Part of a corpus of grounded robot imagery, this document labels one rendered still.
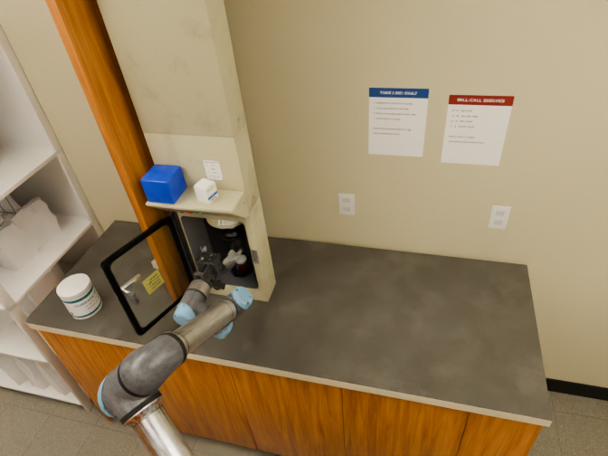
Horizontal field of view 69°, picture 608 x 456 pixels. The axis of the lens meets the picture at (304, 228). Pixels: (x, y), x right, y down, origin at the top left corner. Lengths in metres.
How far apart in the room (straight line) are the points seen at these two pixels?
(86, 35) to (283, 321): 1.18
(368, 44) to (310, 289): 0.98
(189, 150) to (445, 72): 0.90
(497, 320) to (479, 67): 0.93
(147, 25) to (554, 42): 1.20
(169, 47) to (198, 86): 0.12
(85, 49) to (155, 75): 0.19
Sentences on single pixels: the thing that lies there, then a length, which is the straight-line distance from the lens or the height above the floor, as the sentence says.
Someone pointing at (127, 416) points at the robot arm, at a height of 1.32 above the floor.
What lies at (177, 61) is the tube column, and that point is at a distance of 1.38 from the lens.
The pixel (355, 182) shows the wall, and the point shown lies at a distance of 1.90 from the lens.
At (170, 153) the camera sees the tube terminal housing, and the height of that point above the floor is 1.64.
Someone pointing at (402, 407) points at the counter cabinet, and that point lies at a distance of 1.78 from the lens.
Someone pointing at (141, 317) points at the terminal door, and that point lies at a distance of 1.83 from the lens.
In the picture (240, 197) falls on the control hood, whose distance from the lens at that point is 1.49.
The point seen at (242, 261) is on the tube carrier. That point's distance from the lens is 1.85.
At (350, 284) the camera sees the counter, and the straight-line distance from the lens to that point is 1.92.
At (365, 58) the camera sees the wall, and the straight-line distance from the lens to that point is 1.66.
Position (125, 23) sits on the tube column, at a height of 2.05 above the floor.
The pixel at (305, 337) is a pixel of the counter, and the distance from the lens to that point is 1.76.
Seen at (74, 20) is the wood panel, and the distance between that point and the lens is 1.45.
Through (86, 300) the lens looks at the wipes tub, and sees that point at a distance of 2.06.
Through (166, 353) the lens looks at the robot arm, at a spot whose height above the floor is 1.43.
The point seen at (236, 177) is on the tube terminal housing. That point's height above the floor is 1.56.
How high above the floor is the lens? 2.35
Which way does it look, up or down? 40 degrees down
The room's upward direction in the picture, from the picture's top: 6 degrees counter-clockwise
